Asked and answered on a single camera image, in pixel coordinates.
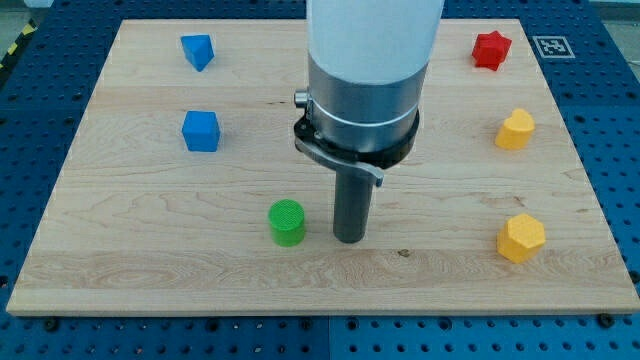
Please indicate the green cylinder block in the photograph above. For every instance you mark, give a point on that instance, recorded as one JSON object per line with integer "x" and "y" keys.
{"x": 286, "y": 220}

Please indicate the white fiducial marker tag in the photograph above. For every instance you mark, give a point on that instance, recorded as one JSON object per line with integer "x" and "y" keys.
{"x": 553, "y": 47}

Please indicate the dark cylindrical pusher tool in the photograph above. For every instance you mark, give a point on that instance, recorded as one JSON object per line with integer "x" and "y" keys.
{"x": 351, "y": 207}

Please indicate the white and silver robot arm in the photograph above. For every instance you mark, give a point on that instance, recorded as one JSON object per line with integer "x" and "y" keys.
{"x": 367, "y": 61}

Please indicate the yellow hexagon block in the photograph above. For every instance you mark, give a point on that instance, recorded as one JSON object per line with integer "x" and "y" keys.
{"x": 521, "y": 238}

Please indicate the blue triangle block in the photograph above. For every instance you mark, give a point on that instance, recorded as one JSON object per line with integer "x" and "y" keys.
{"x": 198, "y": 50}

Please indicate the blue cube block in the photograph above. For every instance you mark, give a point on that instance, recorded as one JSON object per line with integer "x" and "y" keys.
{"x": 201, "y": 131}

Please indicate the wooden board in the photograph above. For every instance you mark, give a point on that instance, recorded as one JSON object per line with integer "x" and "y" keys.
{"x": 138, "y": 225}

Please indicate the red star block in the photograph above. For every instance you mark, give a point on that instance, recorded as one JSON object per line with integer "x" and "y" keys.
{"x": 490, "y": 50}

